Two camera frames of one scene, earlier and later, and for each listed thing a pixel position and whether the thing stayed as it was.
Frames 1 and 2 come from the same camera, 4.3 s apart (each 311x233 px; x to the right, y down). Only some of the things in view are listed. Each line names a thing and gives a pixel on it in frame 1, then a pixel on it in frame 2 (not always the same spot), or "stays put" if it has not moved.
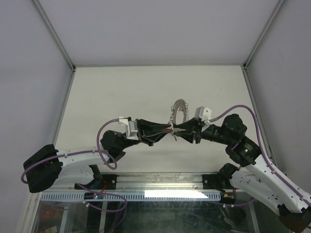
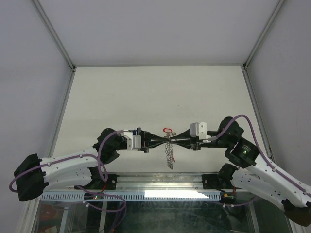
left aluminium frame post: [53, 31] stays put
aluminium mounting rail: [154, 182] stays put
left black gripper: [148, 132] → [146, 137]
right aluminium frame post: [276, 9] stays put
